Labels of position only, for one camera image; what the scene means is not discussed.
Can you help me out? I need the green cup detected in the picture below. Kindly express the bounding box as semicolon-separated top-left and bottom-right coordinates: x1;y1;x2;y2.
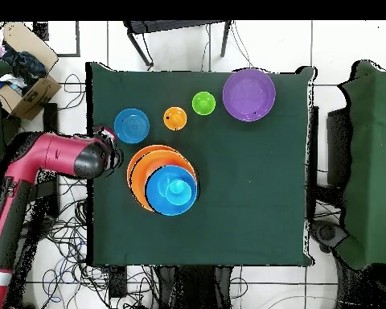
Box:
191;91;217;116

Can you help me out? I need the black bench frame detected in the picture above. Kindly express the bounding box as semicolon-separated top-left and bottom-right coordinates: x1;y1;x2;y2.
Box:
1;102;61;218

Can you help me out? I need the black equipment case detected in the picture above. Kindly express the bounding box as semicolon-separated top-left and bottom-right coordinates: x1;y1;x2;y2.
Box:
326;107;353;189

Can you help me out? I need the blue ribbed-bottom bowl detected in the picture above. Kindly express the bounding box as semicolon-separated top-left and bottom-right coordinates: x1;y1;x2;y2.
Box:
113;108;150;145

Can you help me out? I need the orange cup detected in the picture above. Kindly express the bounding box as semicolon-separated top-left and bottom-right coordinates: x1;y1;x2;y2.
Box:
162;106;188;132

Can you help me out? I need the cardboard box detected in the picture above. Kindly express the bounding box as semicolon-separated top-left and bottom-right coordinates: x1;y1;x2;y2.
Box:
0;21;63;121

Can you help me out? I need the black pedestal foot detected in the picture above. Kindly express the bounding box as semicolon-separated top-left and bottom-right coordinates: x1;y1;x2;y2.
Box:
310;219;349;253

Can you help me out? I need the black square floor frame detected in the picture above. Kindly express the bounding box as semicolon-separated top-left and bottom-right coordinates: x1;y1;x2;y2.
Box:
32;20;81;58

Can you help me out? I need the tangle of black cables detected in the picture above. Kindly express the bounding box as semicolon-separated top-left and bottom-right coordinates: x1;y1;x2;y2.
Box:
18;72;155;309

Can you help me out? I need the dark blue cloth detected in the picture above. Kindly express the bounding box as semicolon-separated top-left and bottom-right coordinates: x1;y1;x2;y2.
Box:
1;44;47;88

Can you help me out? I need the large blue bowl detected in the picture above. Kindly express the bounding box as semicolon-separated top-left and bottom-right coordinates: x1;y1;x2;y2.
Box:
145;164;199;216

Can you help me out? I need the dark green tablecloth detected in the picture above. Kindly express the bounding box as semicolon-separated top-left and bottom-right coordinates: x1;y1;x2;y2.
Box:
84;61;318;268

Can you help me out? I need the black metal chair frame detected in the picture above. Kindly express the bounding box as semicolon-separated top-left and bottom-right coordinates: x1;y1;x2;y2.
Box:
122;19;232;68

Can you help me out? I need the large purple bowl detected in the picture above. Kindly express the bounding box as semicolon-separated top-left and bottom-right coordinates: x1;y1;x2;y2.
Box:
222;68;277;122

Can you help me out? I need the blue cup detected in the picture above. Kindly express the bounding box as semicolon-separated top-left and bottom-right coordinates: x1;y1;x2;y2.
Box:
164;179;193;206

